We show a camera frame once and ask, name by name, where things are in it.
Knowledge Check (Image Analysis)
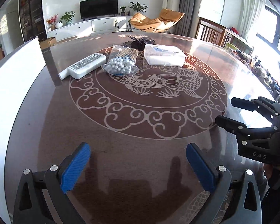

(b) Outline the red flower vase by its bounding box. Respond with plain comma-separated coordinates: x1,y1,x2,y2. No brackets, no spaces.
46,14,58,31

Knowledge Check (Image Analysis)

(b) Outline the brown cardboard box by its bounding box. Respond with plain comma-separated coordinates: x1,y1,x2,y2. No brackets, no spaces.
40,37,57,50

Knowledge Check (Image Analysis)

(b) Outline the white tv cabinet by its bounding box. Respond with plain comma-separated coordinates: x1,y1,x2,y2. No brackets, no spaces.
46,16,132,41

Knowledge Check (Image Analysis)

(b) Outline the wooden side chair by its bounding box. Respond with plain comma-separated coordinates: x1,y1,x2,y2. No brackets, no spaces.
195,17,227,47

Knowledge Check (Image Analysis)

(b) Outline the white cardboard box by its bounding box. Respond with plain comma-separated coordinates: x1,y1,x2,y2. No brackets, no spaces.
0,38,45,223

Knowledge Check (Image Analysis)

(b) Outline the black television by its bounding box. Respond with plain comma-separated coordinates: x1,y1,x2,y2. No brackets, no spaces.
80,0,118,19

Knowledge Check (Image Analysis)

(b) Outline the dark display shelf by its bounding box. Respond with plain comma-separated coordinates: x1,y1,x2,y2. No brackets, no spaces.
18,0,47,42

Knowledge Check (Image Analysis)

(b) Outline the bag of cotton swabs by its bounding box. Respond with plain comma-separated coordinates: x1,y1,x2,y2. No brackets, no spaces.
102,45,139,76

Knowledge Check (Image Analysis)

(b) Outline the green potted plant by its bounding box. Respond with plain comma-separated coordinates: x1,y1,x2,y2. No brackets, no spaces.
60,11,76,25

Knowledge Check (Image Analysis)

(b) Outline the white lotion bottle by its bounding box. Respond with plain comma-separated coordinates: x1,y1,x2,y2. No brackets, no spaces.
58,53,106,80

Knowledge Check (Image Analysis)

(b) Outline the grey curtain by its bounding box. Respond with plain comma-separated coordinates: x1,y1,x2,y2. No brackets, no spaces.
175,0,201,38

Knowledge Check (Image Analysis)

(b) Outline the clear plastic container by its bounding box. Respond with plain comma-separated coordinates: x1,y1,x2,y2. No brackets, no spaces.
144,45,186,67

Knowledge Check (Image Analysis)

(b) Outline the black hair clip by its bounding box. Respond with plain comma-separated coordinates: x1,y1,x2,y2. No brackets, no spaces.
122,35,155,51

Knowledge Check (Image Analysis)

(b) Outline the orange lounge chair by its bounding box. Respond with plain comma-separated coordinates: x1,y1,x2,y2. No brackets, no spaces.
129,9,185,33

